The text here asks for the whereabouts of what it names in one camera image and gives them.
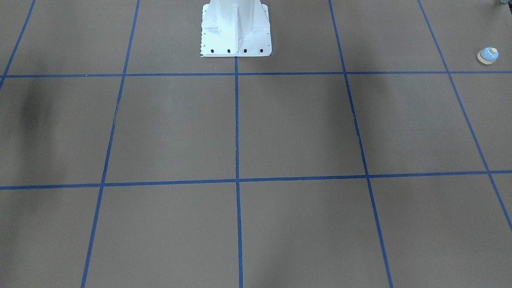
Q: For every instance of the blue call bell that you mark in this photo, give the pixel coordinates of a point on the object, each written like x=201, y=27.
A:
x=488, y=55

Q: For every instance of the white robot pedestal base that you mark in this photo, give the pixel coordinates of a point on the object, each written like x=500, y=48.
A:
x=235, y=28

